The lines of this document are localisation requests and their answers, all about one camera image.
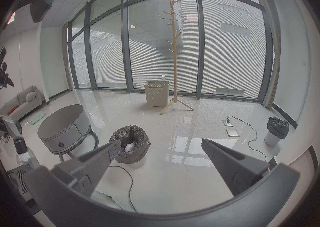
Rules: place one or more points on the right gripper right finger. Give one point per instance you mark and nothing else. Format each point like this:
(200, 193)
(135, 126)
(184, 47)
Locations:
(232, 168)

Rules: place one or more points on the wooden coat rack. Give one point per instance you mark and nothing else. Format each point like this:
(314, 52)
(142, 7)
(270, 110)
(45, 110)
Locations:
(174, 58)

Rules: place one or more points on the cream perforated plastic basket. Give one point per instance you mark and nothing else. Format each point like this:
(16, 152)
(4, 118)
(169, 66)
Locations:
(157, 94)

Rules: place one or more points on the grey round side table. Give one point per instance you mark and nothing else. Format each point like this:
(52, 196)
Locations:
(62, 123)

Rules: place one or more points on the white curtain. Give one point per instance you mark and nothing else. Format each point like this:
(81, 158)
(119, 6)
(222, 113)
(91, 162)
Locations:
(67, 58)

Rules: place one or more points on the window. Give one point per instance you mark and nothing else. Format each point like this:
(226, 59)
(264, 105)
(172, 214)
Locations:
(225, 45)

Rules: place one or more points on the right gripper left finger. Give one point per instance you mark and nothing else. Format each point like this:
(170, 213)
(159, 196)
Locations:
(95, 167)

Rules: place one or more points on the orange cushion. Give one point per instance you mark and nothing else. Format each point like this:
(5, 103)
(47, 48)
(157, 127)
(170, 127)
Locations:
(13, 109)

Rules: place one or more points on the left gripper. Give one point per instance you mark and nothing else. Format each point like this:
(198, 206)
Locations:
(3, 77)

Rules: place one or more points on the black plastic bag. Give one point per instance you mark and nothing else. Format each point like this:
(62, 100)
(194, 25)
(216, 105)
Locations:
(140, 143)
(277, 127)

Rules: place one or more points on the white paper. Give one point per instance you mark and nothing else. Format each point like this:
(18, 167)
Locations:
(130, 147)

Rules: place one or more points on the grey round cushion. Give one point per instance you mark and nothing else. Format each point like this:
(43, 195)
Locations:
(30, 96)

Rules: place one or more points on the pale grey sofa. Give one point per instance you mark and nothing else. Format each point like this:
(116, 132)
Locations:
(22, 107)

